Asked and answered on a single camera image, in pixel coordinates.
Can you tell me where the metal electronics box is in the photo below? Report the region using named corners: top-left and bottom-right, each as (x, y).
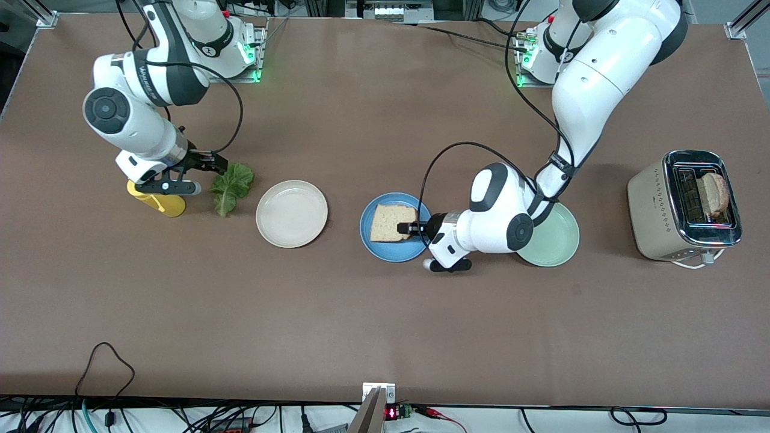
top-left (345, 0), bottom-right (434, 23)

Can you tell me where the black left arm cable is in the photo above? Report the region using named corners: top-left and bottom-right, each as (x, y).
top-left (419, 0), bottom-right (578, 250)

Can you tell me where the black coiled floor cable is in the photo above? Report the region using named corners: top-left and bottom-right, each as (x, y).
top-left (610, 407), bottom-right (668, 426)

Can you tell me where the red clip lead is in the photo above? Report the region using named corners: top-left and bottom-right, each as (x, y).
top-left (414, 405), bottom-right (467, 433)

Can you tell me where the white toaster power cable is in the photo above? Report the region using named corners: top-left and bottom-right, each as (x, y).
top-left (670, 251), bottom-right (725, 269)

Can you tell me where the cream and chrome toaster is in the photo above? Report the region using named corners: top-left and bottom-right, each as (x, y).
top-left (627, 150), bottom-right (743, 262)

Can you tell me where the black table cable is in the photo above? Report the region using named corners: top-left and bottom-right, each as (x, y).
top-left (474, 17), bottom-right (530, 40)
top-left (391, 20), bottom-right (533, 55)

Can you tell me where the black power strip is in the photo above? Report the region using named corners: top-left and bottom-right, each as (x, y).
top-left (208, 417), bottom-right (254, 433)

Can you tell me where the thin black looped cable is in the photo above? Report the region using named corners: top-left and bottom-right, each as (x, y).
top-left (75, 342), bottom-right (135, 399)

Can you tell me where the toasted bread slice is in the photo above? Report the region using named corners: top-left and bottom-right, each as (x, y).
top-left (369, 203), bottom-right (418, 244)
top-left (698, 172), bottom-right (731, 215)

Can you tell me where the green lettuce leaf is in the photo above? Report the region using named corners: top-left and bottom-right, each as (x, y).
top-left (210, 162), bottom-right (255, 218)

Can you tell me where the blue plate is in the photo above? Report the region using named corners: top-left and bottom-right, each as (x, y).
top-left (360, 192), bottom-right (433, 263)

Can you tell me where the yellow squeeze bottle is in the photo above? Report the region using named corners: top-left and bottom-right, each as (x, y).
top-left (126, 179), bottom-right (186, 218)

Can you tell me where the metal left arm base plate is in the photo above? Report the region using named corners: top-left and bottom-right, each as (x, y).
top-left (514, 31), bottom-right (560, 90)

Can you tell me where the grey metal camera mount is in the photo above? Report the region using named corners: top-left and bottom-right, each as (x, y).
top-left (348, 382), bottom-right (396, 433)

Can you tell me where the light green plate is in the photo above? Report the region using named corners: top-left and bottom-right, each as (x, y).
top-left (516, 203), bottom-right (581, 268)

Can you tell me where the beige plate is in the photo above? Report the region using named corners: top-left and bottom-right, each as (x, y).
top-left (256, 180), bottom-right (329, 248)

